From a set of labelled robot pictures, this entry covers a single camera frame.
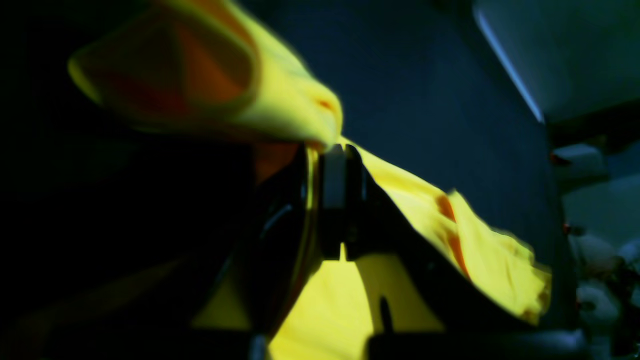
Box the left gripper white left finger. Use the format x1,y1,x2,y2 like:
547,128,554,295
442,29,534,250
1,143,319,360

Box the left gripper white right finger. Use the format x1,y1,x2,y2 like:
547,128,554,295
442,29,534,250
320,145,586,360

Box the yellow t-shirt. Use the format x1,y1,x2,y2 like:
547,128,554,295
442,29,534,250
68,0,552,360

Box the black table cloth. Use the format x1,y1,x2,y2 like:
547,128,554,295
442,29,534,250
241,0,578,329

